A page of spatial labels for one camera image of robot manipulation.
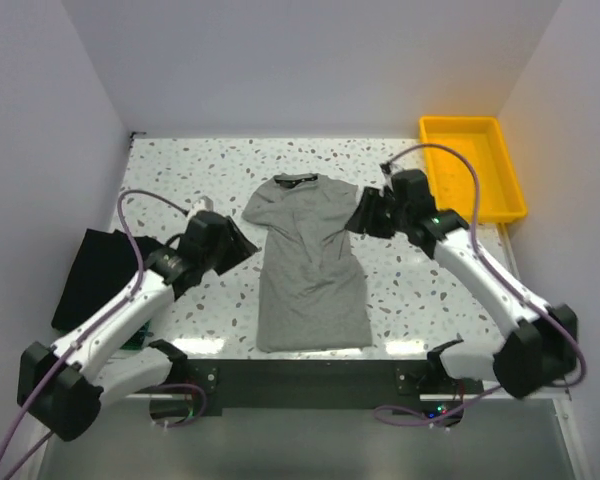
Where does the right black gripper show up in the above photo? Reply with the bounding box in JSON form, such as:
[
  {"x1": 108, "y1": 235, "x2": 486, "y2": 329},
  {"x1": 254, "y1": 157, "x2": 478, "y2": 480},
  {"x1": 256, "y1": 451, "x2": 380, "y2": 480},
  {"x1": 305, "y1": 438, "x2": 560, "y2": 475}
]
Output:
[{"x1": 344, "y1": 187, "x2": 410, "y2": 240}]

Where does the grey t shirt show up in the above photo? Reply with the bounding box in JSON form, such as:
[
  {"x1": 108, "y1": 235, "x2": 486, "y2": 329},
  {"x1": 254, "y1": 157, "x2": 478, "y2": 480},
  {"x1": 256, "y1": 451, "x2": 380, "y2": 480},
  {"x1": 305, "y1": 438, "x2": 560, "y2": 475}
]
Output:
[{"x1": 242, "y1": 173, "x2": 372, "y2": 353}]

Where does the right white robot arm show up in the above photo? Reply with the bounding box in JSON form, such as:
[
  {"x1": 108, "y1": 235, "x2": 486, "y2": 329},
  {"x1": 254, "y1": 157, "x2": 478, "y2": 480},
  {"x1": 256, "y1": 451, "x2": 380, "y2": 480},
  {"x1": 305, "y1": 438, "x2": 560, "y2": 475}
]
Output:
[{"x1": 346, "y1": 169, "x2": 578, "y2": 399}]

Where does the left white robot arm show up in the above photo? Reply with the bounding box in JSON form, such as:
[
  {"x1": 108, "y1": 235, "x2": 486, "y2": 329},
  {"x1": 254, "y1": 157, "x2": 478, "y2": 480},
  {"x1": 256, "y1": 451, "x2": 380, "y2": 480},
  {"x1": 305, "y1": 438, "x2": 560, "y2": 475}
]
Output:
[{"x1": 17, "y1": 210, "x2": 258, "y2": 441}]

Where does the yellow plastic bin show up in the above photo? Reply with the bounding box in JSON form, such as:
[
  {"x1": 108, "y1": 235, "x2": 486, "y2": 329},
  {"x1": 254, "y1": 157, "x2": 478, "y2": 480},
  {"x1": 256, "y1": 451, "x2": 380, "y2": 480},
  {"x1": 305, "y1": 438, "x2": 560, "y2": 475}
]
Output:
[{"x1": 419, "y1": 116, "x2": 527, "y2": 224}]

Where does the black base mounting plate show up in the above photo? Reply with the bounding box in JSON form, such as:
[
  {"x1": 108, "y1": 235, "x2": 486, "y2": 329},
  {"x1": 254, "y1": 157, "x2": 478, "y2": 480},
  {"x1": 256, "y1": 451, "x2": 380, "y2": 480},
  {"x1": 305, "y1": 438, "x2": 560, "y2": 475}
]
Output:
[{"x1": 145, "y1": 359, "x2": 483, "y2": 416}]

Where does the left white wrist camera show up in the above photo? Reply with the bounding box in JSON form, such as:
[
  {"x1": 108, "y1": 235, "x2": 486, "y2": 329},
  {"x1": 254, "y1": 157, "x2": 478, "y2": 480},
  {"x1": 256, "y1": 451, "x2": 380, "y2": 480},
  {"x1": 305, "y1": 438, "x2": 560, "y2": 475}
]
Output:
[{"x1": 189, "y1": 196, "x2": 214, "y2": 216}]

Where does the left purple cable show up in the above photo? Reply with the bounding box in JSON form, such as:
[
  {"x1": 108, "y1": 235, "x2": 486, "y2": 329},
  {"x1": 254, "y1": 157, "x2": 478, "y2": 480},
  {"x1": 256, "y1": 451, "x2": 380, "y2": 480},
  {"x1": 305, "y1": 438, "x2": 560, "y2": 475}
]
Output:
[{"x1": 0, "y1": 188, "x2": 209, "y2": 480}]

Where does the purple cable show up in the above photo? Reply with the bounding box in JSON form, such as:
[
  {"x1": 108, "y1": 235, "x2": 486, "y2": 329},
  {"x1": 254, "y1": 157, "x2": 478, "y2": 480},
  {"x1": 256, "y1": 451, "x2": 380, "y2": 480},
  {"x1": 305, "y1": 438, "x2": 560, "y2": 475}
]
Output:
[
  {"x1": 0, "y1": 188, "x2": 209, "y2": 480},
  {"x1": 372, "y1": 143, "x2": 587, "y2": 426}
]

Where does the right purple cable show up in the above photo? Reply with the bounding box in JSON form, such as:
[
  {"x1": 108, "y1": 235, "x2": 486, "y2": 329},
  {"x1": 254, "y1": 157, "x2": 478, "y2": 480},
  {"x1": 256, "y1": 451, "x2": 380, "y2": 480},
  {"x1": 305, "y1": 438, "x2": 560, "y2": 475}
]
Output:
[{"x1": 372, "y1": 143, "x2": 587, "y2": 426}]

